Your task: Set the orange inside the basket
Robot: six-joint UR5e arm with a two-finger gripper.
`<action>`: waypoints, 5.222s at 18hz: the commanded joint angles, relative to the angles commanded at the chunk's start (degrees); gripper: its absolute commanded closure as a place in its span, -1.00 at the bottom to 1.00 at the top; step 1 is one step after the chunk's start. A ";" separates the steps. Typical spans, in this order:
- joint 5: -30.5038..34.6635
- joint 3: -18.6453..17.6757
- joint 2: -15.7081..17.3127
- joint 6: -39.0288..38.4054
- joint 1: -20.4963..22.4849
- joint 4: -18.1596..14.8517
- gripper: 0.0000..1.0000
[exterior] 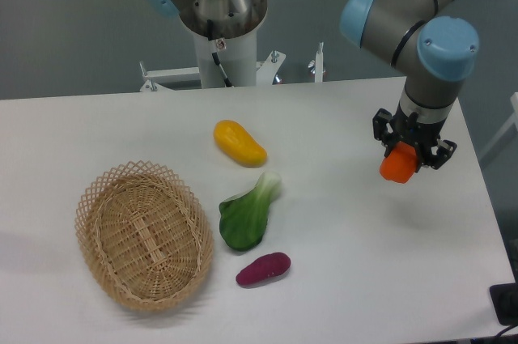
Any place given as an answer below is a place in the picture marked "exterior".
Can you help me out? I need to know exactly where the black device at table edge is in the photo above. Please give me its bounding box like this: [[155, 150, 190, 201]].
[[489, 282, 517, 325]]

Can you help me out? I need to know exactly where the white frame right edge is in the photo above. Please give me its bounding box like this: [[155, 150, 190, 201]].
[[478, 92, 517, 168]]

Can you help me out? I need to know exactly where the green toy bok choy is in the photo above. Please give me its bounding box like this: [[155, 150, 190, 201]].
[[219, 171, 282, 252]]

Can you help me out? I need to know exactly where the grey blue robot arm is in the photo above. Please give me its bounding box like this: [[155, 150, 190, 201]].
[[147, 0, 479, 172]]

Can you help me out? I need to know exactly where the white pedestal base frame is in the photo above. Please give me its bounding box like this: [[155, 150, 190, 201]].
[[139, 38, 286, 91]]

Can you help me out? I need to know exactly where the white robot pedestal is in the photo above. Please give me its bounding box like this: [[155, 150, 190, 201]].
[[177, 0, 269, 89]]

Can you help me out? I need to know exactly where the yellow toy mango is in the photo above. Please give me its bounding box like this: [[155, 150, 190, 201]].
[[213, 120, 268, 168]]

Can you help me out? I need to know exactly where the woven wicker basket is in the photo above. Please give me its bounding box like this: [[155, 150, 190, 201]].
[[74, 161, 214, 312]]

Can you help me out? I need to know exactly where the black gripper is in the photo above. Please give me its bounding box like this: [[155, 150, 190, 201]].
[[372, 101, 457, 170]]

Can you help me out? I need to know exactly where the orange toy fruit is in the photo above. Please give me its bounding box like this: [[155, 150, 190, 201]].
[[380, 142, 418, 184]]

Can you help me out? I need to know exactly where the purple toy sweet potato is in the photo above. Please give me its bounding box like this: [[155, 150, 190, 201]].
[[236, 252, 291, 287]]

